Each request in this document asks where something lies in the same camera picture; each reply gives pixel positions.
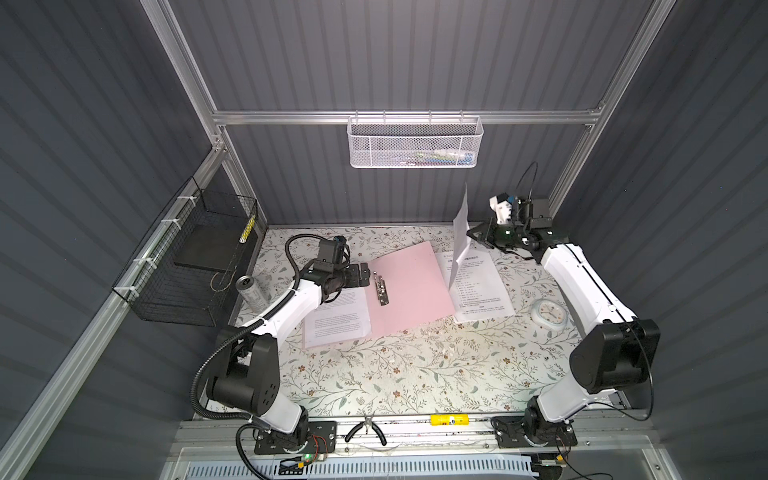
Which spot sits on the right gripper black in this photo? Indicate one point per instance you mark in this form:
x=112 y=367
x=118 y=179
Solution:
x=487 y=229

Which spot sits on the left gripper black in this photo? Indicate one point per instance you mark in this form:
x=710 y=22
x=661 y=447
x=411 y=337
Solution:
x=354 y=281

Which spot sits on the printed paper sheet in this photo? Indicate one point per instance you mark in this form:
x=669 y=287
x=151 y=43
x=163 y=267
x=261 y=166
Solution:
x=345 y=319
x=461 y=242

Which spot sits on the pink folder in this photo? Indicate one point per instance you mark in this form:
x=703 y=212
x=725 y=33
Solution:
x=407 y=290

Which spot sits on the printed paper sheets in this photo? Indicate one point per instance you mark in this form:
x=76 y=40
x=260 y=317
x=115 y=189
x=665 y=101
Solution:
x=478 y=292

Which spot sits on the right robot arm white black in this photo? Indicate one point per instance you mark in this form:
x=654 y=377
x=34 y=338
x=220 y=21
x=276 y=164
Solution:
x=617 y=348

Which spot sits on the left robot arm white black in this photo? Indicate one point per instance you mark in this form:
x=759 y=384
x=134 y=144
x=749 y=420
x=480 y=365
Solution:
x=241 y=378

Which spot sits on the tubes in white basket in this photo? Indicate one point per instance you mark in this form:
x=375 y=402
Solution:
x=440 y=157

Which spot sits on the silver drink can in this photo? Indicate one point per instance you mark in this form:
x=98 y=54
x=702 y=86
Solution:
x=252 y=294

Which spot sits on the yellow marker in black basket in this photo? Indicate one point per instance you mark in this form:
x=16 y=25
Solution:
x=243 y=238

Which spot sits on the yellow spirit level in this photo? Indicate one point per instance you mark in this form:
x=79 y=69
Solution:
x=449 y=420

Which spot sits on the white wire mesh basket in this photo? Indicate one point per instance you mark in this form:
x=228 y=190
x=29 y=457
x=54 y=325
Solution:
x=373 y=142

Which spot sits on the black handled pliers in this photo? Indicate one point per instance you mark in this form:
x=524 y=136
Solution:
x=367 y=424

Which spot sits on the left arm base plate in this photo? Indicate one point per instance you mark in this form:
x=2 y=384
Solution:
x=313 y=437

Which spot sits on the black wire basket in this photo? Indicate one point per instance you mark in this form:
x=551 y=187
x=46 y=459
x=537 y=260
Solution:
x=185 y=272

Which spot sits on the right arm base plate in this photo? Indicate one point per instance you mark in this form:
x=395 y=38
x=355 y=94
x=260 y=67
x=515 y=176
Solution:
x=523 y=431

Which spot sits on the white perforated front rail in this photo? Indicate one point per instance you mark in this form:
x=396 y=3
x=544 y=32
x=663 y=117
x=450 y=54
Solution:
x=477 y=466

